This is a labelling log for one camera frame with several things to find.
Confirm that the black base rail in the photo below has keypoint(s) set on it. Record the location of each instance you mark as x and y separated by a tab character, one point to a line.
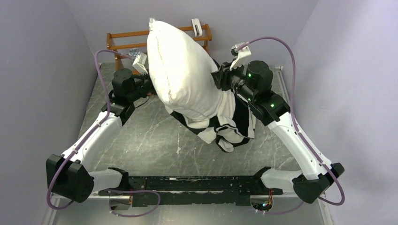
237	190

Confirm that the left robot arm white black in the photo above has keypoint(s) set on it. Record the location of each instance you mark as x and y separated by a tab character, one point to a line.
71	174

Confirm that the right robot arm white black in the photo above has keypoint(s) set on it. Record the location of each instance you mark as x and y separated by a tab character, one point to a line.
253	84

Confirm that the wooden shelf rack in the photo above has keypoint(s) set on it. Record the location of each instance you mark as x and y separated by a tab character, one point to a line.
124	42

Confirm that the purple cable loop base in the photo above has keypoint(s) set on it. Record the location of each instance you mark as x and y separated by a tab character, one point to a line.
276	206
130	202

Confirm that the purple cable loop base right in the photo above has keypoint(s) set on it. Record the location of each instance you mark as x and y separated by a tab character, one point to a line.
276	206

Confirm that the white clip on rack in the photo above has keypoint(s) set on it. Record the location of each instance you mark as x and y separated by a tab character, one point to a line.
197	29

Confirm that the blue white round jar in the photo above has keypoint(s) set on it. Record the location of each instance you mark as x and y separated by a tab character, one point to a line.
134	52

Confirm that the white pillow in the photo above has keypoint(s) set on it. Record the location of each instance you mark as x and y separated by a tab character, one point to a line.
180	70

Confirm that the black white checkered pillowcase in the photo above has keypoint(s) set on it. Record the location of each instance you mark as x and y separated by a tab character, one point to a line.
233	125

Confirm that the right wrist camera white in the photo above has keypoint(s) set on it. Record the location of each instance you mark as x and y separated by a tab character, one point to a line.
241	53

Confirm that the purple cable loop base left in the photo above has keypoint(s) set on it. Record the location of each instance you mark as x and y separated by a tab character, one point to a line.
130	202

